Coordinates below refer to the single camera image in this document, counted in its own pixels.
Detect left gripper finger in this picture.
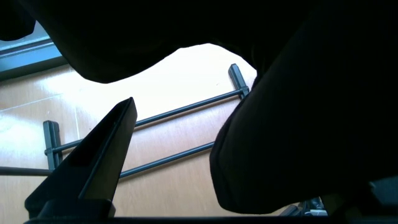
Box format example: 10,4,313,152
24,96,138,218

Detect black shorts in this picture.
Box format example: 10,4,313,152
0,0,398,215

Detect black clothes rack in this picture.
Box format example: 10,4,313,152
0,63,250,180

